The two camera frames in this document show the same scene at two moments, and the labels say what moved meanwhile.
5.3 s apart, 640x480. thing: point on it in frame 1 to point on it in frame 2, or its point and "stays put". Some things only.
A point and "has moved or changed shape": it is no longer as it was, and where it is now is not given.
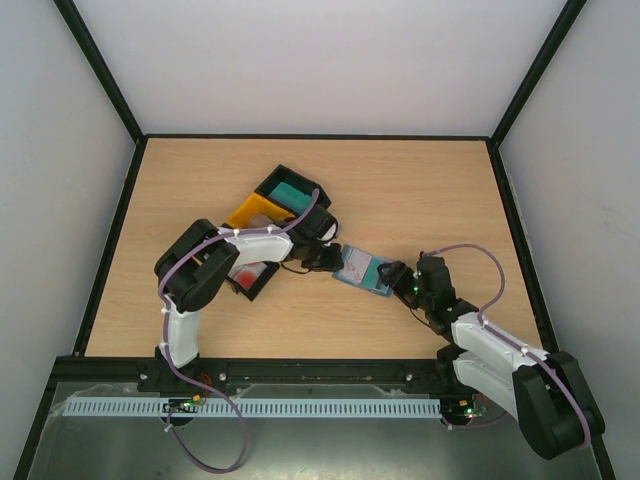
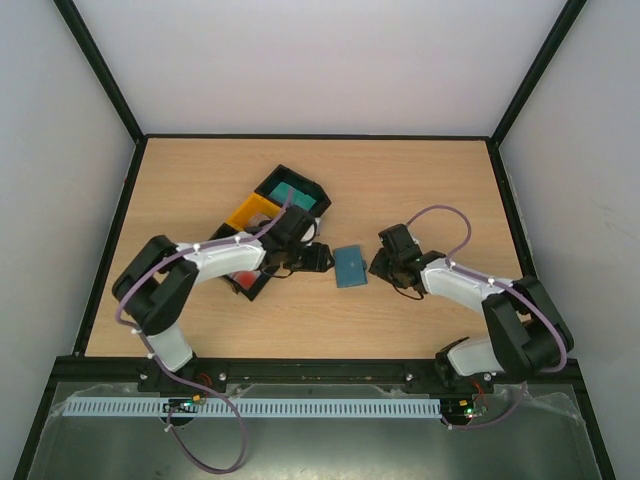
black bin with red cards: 251,279 stays put
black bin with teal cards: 290,191 stays put
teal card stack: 294,198 stays put
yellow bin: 256,203 stays put
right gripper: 398,275 to 386,263
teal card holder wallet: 361,268 has moved or changed shape
